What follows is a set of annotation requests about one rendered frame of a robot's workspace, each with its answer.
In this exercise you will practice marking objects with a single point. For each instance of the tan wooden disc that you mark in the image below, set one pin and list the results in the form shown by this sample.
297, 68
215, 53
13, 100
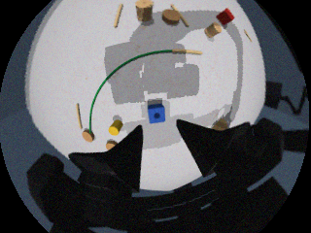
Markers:
170, 17
110, 144

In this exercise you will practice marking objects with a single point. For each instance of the tan wooden cylinder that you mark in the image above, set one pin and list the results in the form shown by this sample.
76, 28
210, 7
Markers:
213, 29

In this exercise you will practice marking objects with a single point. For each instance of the round wooden button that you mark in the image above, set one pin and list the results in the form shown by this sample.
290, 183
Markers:
88, 136

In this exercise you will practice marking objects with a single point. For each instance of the yellow cylinder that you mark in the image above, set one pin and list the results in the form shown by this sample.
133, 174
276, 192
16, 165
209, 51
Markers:
115, 128

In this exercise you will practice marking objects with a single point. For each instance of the light wooden cylinder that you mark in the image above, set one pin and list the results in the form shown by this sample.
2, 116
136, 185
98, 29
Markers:
144, 9

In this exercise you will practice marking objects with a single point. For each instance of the blue cube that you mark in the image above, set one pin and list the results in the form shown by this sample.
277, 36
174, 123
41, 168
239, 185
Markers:
157, 113

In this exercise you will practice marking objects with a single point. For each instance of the red cube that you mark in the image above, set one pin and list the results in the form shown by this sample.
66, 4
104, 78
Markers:
225, 17

